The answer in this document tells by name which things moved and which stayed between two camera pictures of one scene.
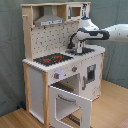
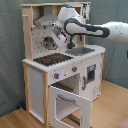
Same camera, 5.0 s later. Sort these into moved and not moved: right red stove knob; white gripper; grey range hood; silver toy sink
Moved: white gripper
Not moved: grey range hood; silver toy sink; right red stove knob
